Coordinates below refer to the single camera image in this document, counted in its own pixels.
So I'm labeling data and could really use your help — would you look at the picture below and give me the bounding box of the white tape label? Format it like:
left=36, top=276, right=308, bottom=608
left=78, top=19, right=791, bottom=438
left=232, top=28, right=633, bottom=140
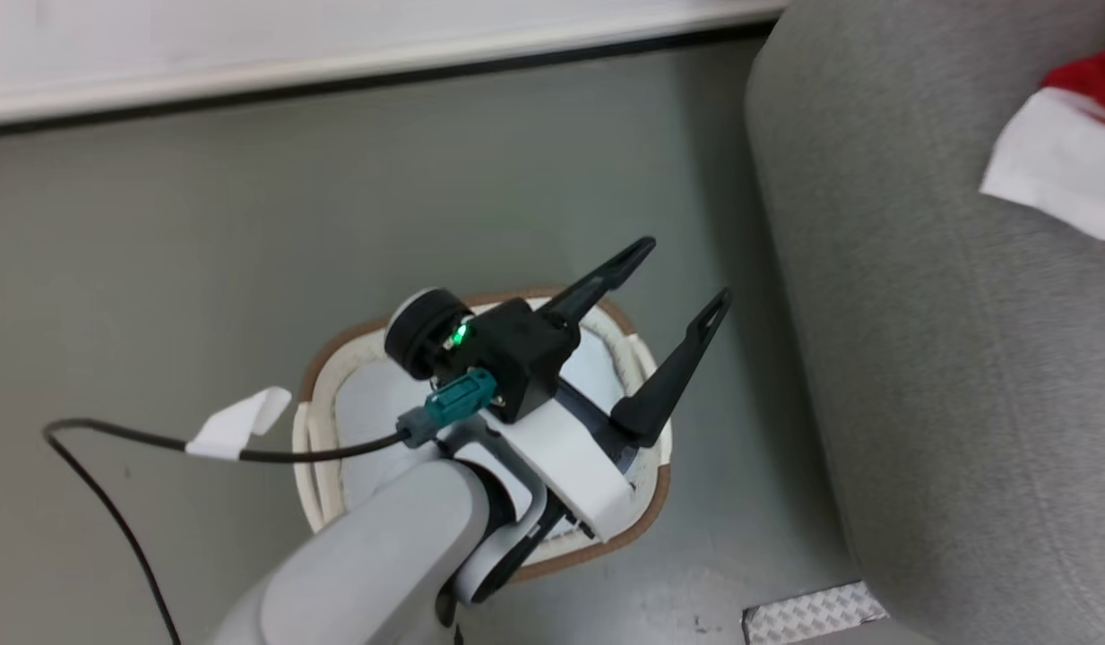
left=186, top=387, right=293, bottom=461

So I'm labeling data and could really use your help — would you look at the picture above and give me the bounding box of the silver tread plate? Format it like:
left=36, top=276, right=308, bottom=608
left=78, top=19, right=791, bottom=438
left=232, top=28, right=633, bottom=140
left=742, top=580, right=891, bottom=645

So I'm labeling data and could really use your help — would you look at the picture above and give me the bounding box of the cream plastic laundry basket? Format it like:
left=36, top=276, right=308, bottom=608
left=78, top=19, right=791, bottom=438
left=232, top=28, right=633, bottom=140
left=292, top=288, right=674, bottom=583

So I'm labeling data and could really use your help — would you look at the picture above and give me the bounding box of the white baseboard strip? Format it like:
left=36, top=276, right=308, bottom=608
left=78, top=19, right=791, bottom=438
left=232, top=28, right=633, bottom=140
left=0, top=0, right=790, bottom=126

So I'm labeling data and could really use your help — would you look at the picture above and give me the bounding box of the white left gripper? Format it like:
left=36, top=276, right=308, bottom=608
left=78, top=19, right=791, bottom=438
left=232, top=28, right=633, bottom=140
left=503, top=236, right=732, bottom=544

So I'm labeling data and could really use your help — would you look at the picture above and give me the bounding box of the grey fabric sofa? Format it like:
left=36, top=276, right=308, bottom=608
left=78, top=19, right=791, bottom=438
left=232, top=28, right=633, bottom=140
left=745, top=0, right=1105, bottom=645

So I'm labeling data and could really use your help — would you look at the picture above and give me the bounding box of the thin black cable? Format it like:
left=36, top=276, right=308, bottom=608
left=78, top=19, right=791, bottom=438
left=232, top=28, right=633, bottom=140
left=43, top=417, right=419, bottom=645

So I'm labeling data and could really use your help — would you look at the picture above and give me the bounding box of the teal cable connector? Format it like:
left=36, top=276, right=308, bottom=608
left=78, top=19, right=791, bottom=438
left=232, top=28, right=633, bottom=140
left=396, top=367, right=500, bottom=449

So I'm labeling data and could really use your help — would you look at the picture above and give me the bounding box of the red and white hoodie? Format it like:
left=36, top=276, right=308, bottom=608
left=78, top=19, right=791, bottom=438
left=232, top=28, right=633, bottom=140
left=980, top=0, right=1105, bottom=256

